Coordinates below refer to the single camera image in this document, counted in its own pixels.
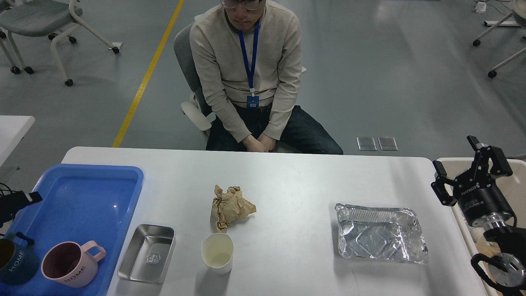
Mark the crumpled brown paper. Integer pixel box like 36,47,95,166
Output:
212,184,257,234

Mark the pink HOME mug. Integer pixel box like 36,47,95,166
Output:
41,240,107,288

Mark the white grey rolling chair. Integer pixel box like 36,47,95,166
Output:
0,0,120,86

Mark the white cup in bin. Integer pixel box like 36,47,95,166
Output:
469,227,487,243

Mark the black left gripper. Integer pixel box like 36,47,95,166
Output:
0,191,43,227

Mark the white side table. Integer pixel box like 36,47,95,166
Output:
0,116,35,165

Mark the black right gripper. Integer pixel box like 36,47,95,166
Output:
431,136,514,227

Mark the left metal floor plate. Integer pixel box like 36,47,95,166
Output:
356,137,378,151

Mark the white power adapter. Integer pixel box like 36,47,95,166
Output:
475,1,487,14

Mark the stainless steel rectangular tray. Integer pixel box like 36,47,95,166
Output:
117,224,176,284

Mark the white paper cup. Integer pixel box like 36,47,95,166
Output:
201,233,234,274

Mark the brown paper in bin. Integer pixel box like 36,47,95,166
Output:
475,240,501,257

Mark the right metal floor plate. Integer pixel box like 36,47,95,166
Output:
378,137,399,150

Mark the aluminium foil container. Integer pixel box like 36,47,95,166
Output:
335,203,429,265

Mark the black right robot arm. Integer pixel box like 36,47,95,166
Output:
431,135,526,296

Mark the metal floor plate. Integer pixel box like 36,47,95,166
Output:
356,137,378,151
378,137,399,150

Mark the white chair base right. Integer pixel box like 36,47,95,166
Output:
472,0,526,79

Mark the blue plastic tray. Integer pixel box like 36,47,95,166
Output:
0,164,143,296

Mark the blue lanyard with badge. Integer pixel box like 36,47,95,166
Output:
238,21,261,109

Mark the dark blue HOME mug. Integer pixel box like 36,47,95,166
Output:
0,232,41,285

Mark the seated person in beige sweater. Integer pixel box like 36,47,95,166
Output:
189,0,344,155

